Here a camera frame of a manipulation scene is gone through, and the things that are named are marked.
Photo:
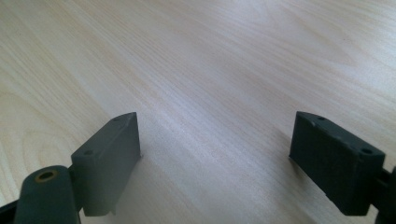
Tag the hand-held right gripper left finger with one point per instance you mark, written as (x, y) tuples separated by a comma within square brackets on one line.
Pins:
[(106, 161)]

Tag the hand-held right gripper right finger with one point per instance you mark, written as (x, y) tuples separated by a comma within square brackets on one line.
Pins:
[(336, 168)]

